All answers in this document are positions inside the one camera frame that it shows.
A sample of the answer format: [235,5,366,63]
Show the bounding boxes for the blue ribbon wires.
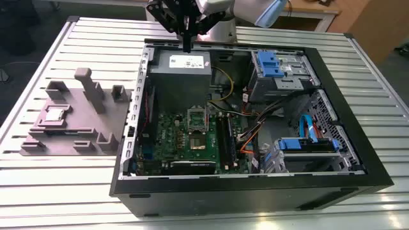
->
[258,143,275,173]

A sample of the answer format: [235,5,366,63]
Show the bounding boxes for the silver disk bay frame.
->
[273,138,366,173]

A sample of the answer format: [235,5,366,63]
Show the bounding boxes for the CPU socket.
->
[187,134,209,151]

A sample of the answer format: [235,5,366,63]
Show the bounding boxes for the black graphics card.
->
[161,159,217,175]

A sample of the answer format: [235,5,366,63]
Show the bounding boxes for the metal socket cover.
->
[186,105,210,134]

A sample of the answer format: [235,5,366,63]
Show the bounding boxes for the blue flat wire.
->
[298,114,321,144]

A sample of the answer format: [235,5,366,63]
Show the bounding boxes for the green motherboard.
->
[135,111,253,175]

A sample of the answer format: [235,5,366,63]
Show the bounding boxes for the wooden desk white legs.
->
[139,0,342,33]

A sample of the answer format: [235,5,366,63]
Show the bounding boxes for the black RAM slot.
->
[215,114,227,168]

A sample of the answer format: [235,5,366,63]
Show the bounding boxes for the yellow wire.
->
[209,66,235,103]

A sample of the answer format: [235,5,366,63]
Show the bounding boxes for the silver drive cage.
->
[247,49,321,104]

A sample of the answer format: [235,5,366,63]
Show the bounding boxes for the grey power supply unit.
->
[147,49,213,113]

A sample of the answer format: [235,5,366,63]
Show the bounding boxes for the grey parts rack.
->
[18,68,133,157]

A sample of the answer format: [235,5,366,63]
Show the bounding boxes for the wooden cabinet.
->
[329,0,409,67]

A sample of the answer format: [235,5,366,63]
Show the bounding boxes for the blue drive bay carrier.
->
[257,51,285,79]

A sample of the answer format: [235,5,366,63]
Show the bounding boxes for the RAM stick blue label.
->
[43,130,79,136]

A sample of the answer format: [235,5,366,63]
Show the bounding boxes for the red flat wire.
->
[310,119,323,142]

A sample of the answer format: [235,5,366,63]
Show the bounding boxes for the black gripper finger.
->
[145,0,189,53]
[187,11,229,53]

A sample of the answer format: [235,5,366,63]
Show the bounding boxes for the hard disk in blue carrier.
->
[277,138,341,154]

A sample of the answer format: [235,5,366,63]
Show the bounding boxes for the black open PC case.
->
[109,38,394,218]

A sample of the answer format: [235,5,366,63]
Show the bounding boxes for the black cable bundle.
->
[237,88,317,142]

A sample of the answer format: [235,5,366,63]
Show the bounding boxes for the silver square CPU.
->
[43,108,67,121]

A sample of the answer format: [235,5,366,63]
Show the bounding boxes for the orange wire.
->
[238,133,255,154]

